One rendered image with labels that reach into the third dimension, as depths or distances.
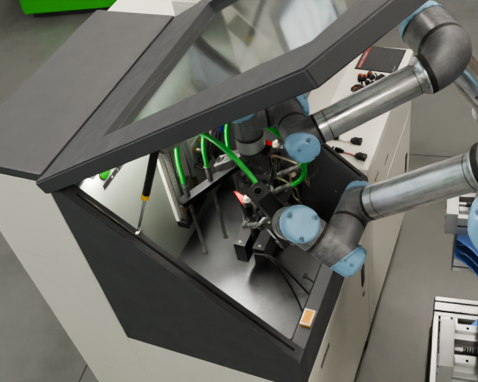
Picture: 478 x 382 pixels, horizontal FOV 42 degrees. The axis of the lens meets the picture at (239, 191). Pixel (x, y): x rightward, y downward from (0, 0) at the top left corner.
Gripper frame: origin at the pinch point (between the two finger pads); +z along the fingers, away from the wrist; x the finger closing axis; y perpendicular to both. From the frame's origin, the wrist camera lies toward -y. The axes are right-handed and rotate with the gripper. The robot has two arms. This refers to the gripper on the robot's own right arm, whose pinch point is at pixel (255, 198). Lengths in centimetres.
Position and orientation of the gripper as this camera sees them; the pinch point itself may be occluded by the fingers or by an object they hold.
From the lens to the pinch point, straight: 177.6
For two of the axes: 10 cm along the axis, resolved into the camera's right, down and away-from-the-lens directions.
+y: 9.1, 1.7, -3.8
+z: 1.6, 7.0, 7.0
